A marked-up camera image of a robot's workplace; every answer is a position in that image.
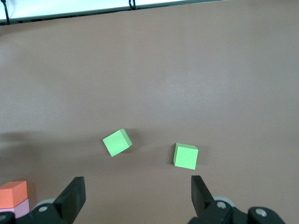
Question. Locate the orange foam cube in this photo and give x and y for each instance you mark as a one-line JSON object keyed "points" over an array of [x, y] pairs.
{"points": [[12, 193]]}

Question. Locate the pink foam cube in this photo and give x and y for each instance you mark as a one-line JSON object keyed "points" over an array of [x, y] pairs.
{"points": [[22, 208]]}

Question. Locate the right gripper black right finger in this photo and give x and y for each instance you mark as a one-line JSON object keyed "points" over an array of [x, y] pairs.
{"points": [[203, 200]]}

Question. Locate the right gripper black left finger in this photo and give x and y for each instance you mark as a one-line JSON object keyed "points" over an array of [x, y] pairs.
{"points": [[72, 200]]}

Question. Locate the brown table cover sheet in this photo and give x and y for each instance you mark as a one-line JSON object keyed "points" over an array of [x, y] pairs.
{"points": [[149, 70]]}

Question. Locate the green foam cube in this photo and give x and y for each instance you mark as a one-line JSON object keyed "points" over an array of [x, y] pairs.
{"points": [[116, 145], [185, 157]]}

